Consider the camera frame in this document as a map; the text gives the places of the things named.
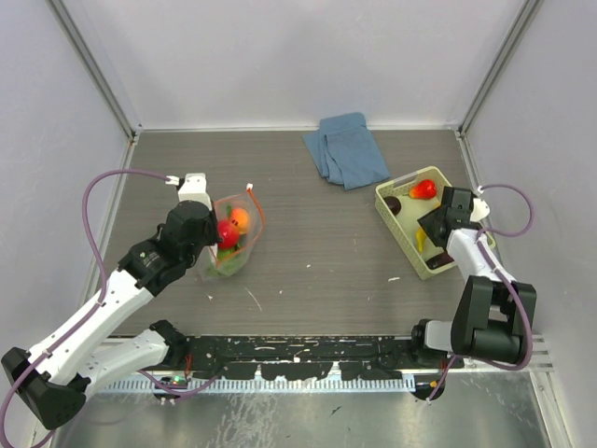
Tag clear zip bag orange zipper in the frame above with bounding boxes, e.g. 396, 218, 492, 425
198, 183, 266, 281

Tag pale green plastic basket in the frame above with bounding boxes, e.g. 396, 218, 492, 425
375, 166, 497, 280

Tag red apple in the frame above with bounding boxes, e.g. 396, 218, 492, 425
217, 219, 240, 250

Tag dark brown food item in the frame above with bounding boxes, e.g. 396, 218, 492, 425
425, 252, 453, 270

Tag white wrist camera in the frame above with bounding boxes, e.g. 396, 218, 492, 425
165, 173, 212, 209
470, 186, 491, 223

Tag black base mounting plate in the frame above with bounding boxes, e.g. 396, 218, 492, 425
132, 333, 465, 382

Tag red tomato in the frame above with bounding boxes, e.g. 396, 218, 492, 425
409, 179, 437, 200

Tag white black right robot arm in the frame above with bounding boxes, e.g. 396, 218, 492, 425
409, 187, 536, 371

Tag green leafy vegetable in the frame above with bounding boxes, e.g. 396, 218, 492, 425
201, 198, 248, 280

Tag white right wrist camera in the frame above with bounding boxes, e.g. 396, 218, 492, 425
470, 186, 491, 223

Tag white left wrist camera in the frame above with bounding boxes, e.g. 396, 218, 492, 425
165, 173, 212, 209

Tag orange peach fruit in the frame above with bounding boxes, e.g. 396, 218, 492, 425
229, 207, 251, 234

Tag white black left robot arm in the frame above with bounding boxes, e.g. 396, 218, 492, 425
1, 201, 218, 430

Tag yellow banana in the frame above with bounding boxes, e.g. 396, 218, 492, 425
415, 228, 428, 254

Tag grey slotted cable duct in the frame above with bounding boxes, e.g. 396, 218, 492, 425
102, 374, 416, 394

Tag dark purple fruit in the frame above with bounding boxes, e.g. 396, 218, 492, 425
383, 196, 402, 216

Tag blue folded cloth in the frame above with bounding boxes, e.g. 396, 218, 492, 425
302, 112, 391, 190

